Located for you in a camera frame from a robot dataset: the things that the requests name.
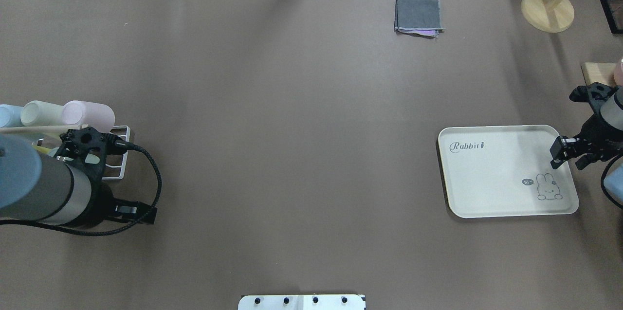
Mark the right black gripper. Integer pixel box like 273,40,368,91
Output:
550,115,623,170

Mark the cream rabbit tray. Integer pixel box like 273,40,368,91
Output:
438,125,579,219

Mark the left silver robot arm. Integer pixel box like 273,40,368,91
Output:
0,135,115,227

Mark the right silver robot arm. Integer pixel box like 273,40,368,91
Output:
550,82,623,208

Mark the pink cup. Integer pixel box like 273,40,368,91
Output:
61,101,115,133

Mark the cream cup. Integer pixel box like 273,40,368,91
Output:
20,101,64,127

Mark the white cup rack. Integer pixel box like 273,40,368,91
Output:
1,124,134,182

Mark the blue cup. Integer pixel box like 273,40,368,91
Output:
0,104,23,128

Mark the wooden cutting board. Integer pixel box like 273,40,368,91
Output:
581,62,617,87

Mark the pink bowl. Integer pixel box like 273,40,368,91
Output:
613,57,623,86

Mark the wooden mug tree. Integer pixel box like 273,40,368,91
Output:
520,0,574,33

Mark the grey folded cloth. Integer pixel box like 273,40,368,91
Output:
394,0,444,38

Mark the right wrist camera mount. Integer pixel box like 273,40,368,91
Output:
569,82,621,114

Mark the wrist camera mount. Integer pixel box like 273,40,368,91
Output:
54,127,127,182
569,82,621,114

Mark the white pedestal column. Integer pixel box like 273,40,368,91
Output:
238,294,367,310

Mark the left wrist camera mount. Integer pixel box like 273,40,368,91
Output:
54,127,127,182

